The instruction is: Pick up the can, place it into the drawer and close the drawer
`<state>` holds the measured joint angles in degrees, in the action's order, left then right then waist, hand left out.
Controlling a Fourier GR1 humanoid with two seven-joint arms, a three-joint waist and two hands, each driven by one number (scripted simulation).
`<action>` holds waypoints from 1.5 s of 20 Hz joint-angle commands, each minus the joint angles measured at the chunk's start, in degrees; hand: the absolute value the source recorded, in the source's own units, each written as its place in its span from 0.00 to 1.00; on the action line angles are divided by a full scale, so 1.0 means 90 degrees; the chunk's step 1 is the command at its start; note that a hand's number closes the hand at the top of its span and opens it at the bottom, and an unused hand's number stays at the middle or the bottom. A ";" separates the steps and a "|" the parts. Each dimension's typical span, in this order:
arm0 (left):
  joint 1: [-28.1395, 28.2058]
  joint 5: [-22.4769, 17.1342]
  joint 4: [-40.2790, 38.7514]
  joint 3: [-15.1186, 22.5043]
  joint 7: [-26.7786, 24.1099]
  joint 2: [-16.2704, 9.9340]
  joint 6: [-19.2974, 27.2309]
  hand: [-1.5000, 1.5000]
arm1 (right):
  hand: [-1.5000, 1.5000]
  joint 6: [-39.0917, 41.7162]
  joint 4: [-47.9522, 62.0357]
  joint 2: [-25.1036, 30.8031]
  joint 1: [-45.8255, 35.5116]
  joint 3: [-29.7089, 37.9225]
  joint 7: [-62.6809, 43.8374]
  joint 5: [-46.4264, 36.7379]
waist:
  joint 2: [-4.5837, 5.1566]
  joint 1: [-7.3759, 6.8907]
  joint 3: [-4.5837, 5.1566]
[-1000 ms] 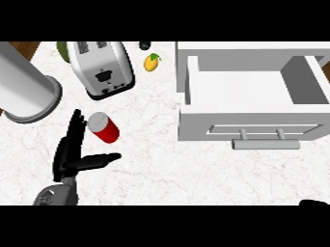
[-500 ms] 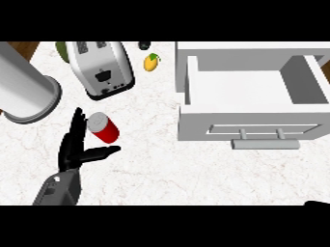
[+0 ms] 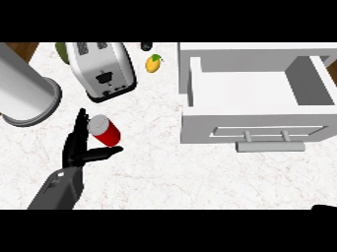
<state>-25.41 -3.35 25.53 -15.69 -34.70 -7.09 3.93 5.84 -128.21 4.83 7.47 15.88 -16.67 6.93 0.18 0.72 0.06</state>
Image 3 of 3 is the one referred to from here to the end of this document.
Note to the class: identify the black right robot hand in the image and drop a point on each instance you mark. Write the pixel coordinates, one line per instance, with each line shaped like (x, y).
(326, 207)

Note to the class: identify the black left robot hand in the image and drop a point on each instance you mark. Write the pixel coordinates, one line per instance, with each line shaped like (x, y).
(74, 147)

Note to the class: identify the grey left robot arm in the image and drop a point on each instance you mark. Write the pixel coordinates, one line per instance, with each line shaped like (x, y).
(59, 190)

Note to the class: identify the red can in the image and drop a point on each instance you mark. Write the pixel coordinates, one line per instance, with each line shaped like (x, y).
(105, 130)

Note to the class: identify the white open drawer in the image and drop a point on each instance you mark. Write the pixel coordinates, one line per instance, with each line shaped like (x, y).
(264, 108)

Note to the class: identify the white cylindrical appliance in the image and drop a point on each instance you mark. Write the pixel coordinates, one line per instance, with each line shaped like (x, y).
(13, 85)

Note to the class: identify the silver toaster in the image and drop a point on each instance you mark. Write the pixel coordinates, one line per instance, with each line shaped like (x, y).
(104, 70)

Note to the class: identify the green vegetable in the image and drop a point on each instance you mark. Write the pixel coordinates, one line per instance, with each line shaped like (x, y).
(62, 51)

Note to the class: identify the yellow mango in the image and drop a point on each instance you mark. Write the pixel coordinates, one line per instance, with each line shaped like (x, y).
(153, 63)

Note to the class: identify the small black object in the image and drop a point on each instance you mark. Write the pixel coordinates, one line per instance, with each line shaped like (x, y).
(147, 46)

